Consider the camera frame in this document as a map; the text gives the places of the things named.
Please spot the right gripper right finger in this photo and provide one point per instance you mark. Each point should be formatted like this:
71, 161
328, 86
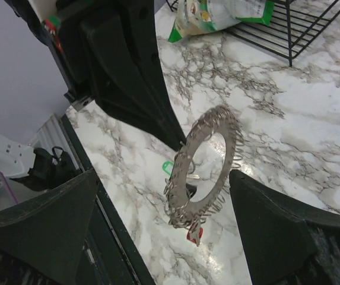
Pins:
285, 241

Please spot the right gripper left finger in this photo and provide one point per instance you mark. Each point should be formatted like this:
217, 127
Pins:
48, 231

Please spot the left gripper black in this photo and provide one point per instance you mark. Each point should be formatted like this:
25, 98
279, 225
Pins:
132, 92

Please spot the green white snack bag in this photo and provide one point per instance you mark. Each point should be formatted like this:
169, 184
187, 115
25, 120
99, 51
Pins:
195, 17

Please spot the red key tag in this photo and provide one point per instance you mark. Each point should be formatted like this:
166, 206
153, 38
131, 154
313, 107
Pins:
195, 233

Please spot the green key tag with key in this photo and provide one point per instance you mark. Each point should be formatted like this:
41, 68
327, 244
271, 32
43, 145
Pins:
167, 167

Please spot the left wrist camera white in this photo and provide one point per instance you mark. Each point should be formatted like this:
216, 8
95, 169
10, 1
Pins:
43, 8

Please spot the black wire shelf rack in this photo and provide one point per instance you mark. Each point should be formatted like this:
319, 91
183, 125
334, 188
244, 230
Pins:
293, 27

